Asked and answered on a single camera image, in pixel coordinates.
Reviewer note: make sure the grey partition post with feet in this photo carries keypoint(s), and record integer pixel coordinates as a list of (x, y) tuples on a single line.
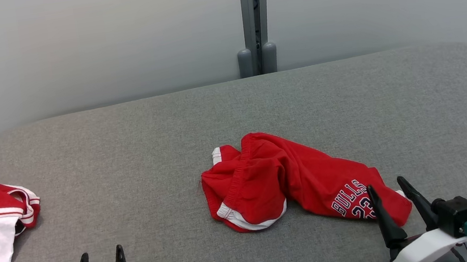
[(248, 11)]

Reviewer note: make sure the red Bulls basketball shorts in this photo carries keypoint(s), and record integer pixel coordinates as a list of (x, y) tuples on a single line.
[(266, 176)]

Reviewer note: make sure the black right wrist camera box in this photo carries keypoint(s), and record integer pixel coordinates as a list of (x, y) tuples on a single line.
[(459, 214)]

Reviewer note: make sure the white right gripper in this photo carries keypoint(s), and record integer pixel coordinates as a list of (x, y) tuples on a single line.
[(420, 250)]

